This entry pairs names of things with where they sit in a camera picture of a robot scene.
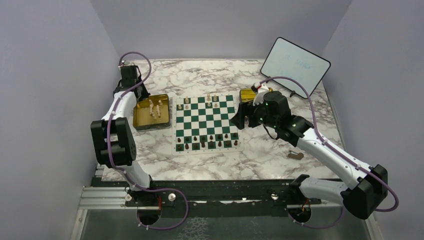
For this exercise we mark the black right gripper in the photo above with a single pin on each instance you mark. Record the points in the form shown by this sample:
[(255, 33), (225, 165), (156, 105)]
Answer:
[(244, 109)]

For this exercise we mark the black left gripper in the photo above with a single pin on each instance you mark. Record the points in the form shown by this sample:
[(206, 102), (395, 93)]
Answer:
[(145, 94)]

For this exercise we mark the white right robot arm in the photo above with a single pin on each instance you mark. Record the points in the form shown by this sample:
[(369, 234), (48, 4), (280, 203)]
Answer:
[(362, 188)]

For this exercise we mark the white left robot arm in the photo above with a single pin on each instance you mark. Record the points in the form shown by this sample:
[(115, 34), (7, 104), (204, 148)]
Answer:
[(113, 140)]

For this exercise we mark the green white chess board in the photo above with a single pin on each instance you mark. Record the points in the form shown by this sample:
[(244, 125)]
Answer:
[(200, 121)]

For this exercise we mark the right gold metal tin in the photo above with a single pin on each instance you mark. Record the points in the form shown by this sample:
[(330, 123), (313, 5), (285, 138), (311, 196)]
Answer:
[(247, 94)]

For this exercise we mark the gold metal tin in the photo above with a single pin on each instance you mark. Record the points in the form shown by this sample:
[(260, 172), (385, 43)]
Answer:
[(247, 94), (143, 121)]

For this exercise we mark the left gold metal tin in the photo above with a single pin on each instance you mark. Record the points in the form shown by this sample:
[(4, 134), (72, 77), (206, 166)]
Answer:
[(143, 121)]

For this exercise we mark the small whiteboard on stand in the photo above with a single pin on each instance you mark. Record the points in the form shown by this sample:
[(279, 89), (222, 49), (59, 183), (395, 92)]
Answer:
[(287, 59)]

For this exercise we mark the small brass padlock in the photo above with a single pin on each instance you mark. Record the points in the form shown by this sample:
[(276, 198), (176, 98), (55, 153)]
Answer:
[(295, 155)]

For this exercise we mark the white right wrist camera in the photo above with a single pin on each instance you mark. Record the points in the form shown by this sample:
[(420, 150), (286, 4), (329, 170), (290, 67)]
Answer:
[(260, 89)]

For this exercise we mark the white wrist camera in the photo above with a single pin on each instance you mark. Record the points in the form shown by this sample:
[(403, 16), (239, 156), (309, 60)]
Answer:
[(127, 63), (260, 89)]

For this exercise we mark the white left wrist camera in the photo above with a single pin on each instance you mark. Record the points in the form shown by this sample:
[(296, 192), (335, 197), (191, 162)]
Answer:
[(127, 63)]

